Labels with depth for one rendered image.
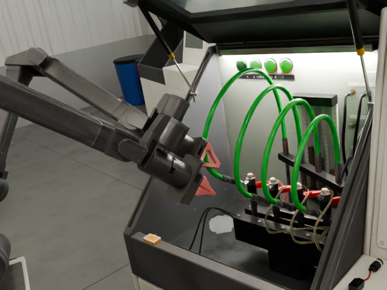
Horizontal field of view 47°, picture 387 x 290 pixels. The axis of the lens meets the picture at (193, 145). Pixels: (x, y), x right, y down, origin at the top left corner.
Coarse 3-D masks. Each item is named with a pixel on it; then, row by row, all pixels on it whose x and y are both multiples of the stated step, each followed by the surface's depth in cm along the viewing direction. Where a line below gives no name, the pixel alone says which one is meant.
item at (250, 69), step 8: (240, 72) 122; (248, 72) 125; (264, 72) 130; (232, 80) 119; (224, 88) 118; (216, 104) 116; (280, 104) 138; (208, 120) 115; (208, 128) 115; (208, 168) 117; (216, 176) 119
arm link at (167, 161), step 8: (152, 144) 89; (160, 144) 89; (152, 152) 88; (160, 152) 89; (144, 160) 89; (152, 160) 88; (160, 160) 89; (168, 160) 90; (144, 168) 89; (152, 168) 88; (160, 168) 89; (168, 168) 90; (152, 176) 91; (160, 176) 90
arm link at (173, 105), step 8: (168, 96) 111; (176, 96) 109; (160, 104) 111; (168, 104) 109; (176, 104) 109; (184, 104) 109; (136, 112) 109; (152, 112) 110; (160, 112) 110; (168, 112) 108; (176, 112) 108; (184, 112) 110; (128, 120) 109; (136, 120) 109; (144, 120) 108; (152, 120) 110; (144, 128) 108
